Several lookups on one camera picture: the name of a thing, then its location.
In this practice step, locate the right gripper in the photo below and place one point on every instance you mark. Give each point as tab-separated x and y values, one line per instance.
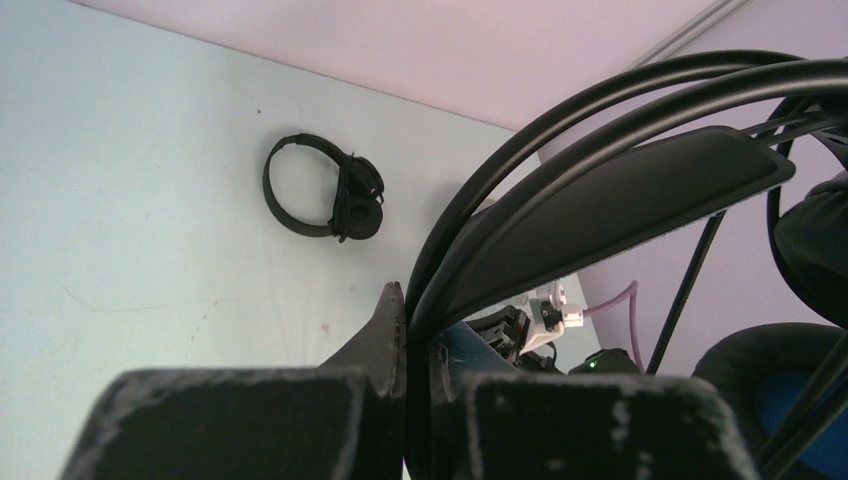
504	331

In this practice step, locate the blue black headphones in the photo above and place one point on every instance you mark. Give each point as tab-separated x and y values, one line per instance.
636	157

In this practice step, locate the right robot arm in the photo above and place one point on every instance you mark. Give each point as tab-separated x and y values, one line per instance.
605	361

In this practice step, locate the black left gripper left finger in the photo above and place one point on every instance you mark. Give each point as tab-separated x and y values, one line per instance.
343	419

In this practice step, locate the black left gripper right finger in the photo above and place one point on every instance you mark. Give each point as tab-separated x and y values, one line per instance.
492	421

